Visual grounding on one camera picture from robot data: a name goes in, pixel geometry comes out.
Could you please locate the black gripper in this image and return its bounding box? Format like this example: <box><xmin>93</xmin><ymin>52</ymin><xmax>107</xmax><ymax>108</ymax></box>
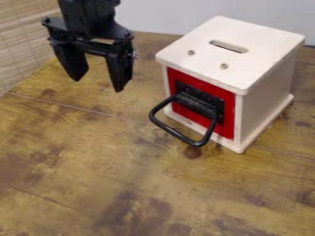
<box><xmin>41</xmin><ymin>0</ymin><xmax>137</xmax><ymax>92</ymax></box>

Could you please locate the red drawer front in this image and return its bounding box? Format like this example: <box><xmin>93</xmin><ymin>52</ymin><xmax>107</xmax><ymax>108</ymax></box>
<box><xmin>165</xmin><ymin>67</ymin><xmax>235</xmax><ymax>139</ymax></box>

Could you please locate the white wooden box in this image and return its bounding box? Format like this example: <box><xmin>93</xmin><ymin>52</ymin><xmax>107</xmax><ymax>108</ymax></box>
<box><xmin>155</xmin><ymin>16</ymin><xmax>305</xmax><ymax>153</ymax></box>

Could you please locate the black metal drawer handle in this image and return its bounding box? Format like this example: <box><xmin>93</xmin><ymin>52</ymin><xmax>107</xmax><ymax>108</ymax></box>
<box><xmin>149</xmin><ymin>92</ymin><xmax>219</xmax><ymax>148</ymax></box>

